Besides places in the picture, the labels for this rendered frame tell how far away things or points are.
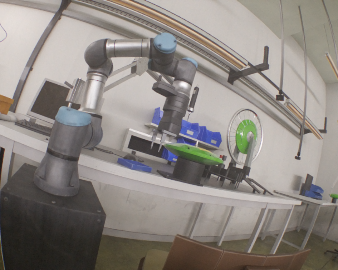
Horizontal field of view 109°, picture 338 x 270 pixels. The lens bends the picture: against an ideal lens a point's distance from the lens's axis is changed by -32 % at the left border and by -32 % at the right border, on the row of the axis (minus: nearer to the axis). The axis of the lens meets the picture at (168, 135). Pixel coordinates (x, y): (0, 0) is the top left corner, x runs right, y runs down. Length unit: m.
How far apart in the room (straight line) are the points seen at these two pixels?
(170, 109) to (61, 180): 0.36
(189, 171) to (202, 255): 0.56
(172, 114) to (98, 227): 0.37
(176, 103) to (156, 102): 1.24
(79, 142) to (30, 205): 0.19
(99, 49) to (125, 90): 1.22
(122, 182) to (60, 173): 0.41
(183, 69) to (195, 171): 0.47
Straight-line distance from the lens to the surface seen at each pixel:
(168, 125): 0.52
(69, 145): 0.43
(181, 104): 0.54
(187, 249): 0.31
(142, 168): 0.77
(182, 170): 0.83
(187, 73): 0.58
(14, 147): 0.85
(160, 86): 0.52
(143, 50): 0.50
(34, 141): 0.74
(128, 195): 1.80
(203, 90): 2.04
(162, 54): 0.50
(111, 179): 0.78
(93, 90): 0.57
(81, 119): 0.43
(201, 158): 0.76
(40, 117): 1.25
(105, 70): 0.59
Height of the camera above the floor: 1.03
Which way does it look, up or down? 5 degrees up
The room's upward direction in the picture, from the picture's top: 17 degrees clockwise
